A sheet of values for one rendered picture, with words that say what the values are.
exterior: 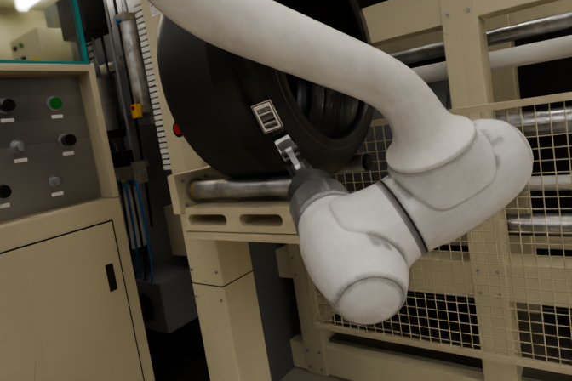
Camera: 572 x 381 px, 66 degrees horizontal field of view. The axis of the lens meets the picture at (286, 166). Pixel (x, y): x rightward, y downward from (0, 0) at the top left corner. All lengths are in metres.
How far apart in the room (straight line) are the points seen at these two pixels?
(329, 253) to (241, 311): 0.85
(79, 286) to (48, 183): 0.28
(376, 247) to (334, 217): 0.07
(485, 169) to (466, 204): 0.04
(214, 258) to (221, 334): 0.22
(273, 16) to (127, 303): 1.07
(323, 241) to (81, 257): 0.87
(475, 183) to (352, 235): 0.14
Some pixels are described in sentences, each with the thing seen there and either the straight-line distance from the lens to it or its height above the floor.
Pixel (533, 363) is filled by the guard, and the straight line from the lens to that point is 1.41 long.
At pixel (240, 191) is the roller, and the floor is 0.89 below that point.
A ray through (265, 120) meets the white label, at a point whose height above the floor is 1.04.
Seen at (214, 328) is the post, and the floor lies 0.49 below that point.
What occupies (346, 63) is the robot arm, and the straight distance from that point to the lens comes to 0.44.
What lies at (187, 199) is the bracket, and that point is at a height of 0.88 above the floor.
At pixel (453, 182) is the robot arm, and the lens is 0.49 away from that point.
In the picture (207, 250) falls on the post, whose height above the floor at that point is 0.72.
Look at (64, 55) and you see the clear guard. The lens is 1.33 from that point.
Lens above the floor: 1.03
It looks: 6 degrees down
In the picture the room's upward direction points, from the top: 9 degrees counter-clockwise
